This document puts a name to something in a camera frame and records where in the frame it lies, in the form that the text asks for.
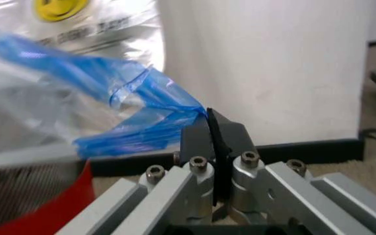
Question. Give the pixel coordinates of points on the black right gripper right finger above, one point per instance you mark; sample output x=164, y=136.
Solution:
x=273, y=186

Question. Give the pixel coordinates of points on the black baseboard strip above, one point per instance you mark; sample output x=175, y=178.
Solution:
x=273, y=151

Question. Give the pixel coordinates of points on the blue plastic garbage bag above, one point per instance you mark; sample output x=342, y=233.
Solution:
x=135, y=102

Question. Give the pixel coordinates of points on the clear bag with yellow logo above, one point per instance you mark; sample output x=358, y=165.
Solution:
x=44, y=73

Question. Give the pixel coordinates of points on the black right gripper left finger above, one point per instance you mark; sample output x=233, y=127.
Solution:
x=162, y=191

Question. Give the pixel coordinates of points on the red trash bin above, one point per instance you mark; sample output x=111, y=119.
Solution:
x=28, y=195

